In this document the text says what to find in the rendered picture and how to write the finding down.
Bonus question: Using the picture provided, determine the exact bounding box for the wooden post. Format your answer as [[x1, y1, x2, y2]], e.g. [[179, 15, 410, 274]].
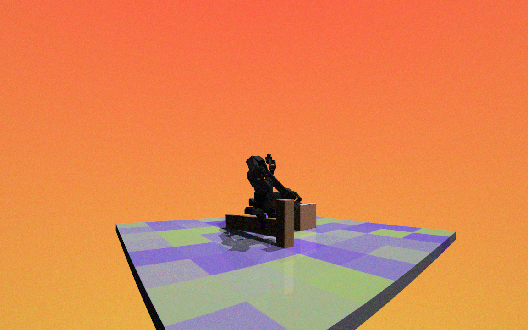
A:
[[276, 199, 294, 248]]

